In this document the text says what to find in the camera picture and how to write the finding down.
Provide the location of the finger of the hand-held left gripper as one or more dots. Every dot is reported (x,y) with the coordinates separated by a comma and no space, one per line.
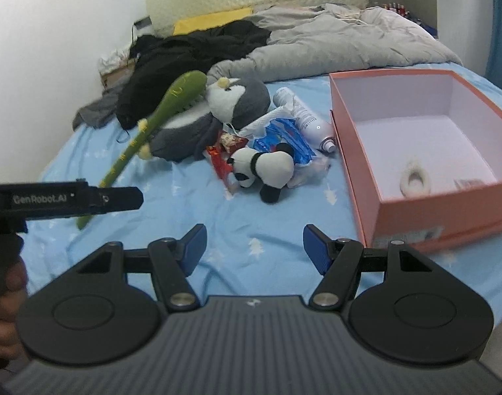
(123,199)

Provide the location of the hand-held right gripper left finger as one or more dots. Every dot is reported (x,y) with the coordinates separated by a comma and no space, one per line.
(195,247)

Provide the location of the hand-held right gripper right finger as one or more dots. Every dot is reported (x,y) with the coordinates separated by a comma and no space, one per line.
(314,247)

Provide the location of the red snack packet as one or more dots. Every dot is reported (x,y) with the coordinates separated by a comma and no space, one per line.
(219,164)

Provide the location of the panda plush toy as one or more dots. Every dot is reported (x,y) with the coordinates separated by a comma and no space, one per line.
(271,164)

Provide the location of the red and white small packet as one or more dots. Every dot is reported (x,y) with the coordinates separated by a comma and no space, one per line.
(232,140)

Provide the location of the blue plastic packet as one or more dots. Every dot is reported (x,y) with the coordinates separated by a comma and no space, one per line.
(284,131)

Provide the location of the pink cardboard box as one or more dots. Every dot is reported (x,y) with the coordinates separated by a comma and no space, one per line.
(419,131)

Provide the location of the person's left hand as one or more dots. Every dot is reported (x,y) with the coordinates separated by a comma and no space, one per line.
(4,321)

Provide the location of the dark grey cloth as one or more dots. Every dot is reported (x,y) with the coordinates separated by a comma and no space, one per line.
(97,109)

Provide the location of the green plush stick toy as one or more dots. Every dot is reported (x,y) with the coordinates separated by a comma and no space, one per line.
(173,94)

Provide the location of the white spray bottle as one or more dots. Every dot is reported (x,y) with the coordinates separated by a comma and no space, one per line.
(308,121)

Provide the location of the brown cardboard box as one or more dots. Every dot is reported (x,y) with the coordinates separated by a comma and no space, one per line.
(113,74)

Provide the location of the white paper wrapper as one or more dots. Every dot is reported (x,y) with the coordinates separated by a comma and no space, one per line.
(267,117)

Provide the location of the grey penguin plush toy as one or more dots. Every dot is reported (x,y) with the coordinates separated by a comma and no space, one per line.
(234,98)

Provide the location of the black clothing pile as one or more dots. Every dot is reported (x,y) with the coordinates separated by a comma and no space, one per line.
(181,53)

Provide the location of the yellow pillow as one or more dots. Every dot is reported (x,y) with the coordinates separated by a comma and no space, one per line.
(210,20)

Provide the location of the grey duvet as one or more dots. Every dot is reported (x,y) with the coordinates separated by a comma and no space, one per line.
(337,45)

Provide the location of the row of small bottles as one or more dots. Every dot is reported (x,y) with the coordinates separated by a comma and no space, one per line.
(395,8)

